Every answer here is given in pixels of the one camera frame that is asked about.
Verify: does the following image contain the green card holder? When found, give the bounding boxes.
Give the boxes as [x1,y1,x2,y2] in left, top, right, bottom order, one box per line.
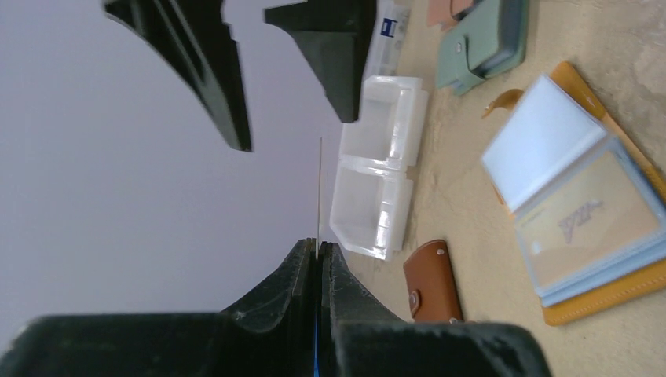
[435,0,530,96]

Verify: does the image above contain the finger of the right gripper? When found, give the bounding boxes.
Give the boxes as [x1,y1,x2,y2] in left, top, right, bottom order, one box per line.
[264,0,377,123]
[102,0,253,152]

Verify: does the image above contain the orange card holder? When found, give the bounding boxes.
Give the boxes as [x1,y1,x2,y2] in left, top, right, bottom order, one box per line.
[481,61,665,326]

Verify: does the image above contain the white two-compartment tray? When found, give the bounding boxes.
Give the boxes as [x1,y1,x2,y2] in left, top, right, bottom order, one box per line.
[328,75,429,260]

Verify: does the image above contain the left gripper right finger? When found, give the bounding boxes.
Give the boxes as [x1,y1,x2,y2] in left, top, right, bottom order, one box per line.
[318,242,551,376]

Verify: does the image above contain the brown leather card holder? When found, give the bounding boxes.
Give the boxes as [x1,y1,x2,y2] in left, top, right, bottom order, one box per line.
[403,239,464,323]

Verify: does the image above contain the gold VIP card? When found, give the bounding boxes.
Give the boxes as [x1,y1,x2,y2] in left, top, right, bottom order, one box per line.
[515,150,665,297]

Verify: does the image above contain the grey credit card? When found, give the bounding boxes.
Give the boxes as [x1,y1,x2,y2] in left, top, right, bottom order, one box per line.
[481,75,608,213]

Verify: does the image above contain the thin white card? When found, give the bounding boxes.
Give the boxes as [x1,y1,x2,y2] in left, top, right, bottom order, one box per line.
[315,136,324,377]

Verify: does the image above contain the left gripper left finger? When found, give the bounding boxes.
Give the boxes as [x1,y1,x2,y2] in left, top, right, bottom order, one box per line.
[1,239,316,376]

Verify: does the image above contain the salmon card holder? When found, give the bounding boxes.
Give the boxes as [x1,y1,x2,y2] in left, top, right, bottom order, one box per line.
[426,0,479,31]

